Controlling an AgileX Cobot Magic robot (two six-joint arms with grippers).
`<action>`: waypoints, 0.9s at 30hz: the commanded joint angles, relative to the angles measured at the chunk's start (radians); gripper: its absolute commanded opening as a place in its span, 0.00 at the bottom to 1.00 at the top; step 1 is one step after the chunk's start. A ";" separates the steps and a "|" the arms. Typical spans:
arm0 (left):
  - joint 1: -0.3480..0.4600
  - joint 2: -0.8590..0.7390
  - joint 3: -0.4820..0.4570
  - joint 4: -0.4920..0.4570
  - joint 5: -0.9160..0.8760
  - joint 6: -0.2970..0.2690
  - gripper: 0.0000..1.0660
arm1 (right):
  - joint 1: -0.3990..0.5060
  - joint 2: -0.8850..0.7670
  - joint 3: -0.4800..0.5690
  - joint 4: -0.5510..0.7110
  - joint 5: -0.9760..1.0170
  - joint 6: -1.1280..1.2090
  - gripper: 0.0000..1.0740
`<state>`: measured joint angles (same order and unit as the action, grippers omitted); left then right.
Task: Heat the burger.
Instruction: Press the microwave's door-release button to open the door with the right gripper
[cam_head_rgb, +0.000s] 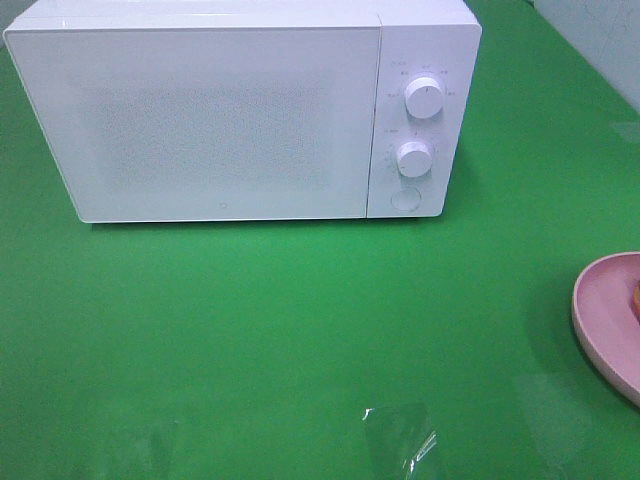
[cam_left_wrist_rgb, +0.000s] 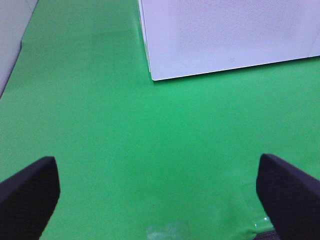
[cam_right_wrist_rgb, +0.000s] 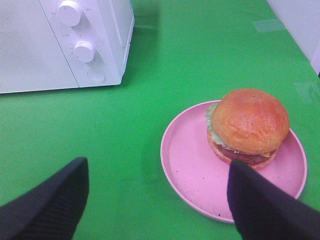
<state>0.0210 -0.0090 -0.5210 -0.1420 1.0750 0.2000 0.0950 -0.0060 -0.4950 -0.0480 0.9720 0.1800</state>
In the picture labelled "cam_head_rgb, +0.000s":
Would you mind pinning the round white door release button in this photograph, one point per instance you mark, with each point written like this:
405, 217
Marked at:
406, 200

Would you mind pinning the white microwave door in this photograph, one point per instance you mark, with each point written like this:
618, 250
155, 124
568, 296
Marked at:
200, 125

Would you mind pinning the pink round plate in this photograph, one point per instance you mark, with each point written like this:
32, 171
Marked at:
604, 322

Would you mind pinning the burger with lettuce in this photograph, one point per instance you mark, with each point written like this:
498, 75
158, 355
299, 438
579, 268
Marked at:
635, 300

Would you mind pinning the lower white microwave knob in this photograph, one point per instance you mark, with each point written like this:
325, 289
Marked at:
414, 159

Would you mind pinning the white microwave knob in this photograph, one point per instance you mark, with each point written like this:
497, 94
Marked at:
424, 96
414, 159

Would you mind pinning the green table mat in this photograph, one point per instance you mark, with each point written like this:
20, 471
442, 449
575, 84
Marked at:
316, 350

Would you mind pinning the upper white microwave knob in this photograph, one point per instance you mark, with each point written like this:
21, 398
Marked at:
424, 96

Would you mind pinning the white microwave oven body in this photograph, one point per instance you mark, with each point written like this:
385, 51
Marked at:
440, 38

